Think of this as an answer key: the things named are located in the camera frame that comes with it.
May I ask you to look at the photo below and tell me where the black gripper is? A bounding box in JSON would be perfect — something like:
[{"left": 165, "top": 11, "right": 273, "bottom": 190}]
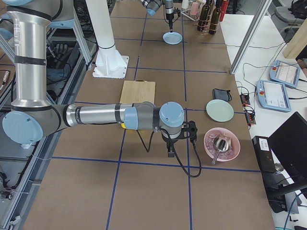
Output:
[
  {"left": 161, "top": 131, "right": 182, "bottom": 158},
  {"left": 165, "top": 13, "right": 174, "bottom": 33}
]

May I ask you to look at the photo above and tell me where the light blue plate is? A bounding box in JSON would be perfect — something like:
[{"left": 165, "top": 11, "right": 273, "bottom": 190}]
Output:
[{"left": 163, "top": 32, "right": 182, "bottom": 45}]

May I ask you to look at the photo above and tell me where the light green plate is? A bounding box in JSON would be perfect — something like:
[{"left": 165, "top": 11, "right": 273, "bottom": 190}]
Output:
[{"left": 206, "top": 99, "right": 234, "bottom": 122}]

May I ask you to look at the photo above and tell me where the white plastic cup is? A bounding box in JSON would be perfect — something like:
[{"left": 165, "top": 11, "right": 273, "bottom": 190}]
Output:
[{"left": 181, "top": 0, "right": 189, "bottom": 9}]

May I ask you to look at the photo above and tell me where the pink plastic cup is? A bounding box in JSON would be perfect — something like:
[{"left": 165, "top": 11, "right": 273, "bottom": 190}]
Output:
[{"left": 190, "top": 2, "right": 199, "bottom": 16}]

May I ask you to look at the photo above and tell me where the pink bowl with ice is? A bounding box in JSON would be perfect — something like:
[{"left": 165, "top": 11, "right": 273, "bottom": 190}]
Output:
[{"left": 204, "top": 127, "right": 240, "bottom": 164}]

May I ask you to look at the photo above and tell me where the dark green wine bottle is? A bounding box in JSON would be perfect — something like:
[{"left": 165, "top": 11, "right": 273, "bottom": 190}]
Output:
[{"left": 209, "top": 0, "right": 223, "bottom": 35}]

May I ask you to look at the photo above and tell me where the metal scoop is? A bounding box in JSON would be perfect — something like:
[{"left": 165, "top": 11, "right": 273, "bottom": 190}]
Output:
[{"left": 212, "top": 133, "right": 232, "bottom": 165}]

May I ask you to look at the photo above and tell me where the red cylinder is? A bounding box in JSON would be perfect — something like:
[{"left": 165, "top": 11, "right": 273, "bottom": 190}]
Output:
[{"left": 219, "top": 0, "right": 229, "bottom": 22}]

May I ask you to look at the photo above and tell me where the bamboo cutting board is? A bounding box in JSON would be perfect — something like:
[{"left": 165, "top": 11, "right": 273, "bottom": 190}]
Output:
[{"left": 119, "top": 80, "right": 156, "bottom": 104}]

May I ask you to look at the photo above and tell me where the dark grey folded cloth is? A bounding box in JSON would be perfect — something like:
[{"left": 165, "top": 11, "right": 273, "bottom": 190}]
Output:
[{"left": 212, "top": 88, "right": 232, "bottom": 102}]

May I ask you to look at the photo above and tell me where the black computer box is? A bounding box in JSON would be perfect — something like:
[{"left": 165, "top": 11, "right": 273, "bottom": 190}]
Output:
[{"left": 252, "top": 136, "right": 276, "bottom": 173}]

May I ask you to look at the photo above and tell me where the blue teach pendant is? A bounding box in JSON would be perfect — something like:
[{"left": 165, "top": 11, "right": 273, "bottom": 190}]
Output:
[
  {"left": 269, "top": 60, "right": 299, "bottom": 89},
  {"left": 256, "top": 80, "right": 291, "bottom": 112}
]

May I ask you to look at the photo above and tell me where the black monitor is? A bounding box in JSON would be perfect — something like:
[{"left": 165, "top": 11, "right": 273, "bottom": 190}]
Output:
[{"left": 265, "top": 111, "right": 307, "bottom": 214}]

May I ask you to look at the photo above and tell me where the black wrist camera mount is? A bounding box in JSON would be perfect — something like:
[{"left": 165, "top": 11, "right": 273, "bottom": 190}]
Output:
[{"left": 177, "top": 121, "right": 198, "bottom": 145}]

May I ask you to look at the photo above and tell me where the copper wire wine rack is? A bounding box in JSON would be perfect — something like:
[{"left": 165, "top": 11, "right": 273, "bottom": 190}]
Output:
[{"left": 201, "top": 9, "right": 213, "bottom": 34}]

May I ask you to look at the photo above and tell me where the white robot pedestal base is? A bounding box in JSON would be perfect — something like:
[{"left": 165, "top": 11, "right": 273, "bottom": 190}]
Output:
[{"left": 86, "top": 0, "right": 129, "bottom": 79}]

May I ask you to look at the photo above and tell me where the aluminium frame post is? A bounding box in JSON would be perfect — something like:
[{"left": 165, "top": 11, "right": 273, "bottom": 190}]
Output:
[{"left": 230, "top": 0, "right": 272, "bottom": 74}]

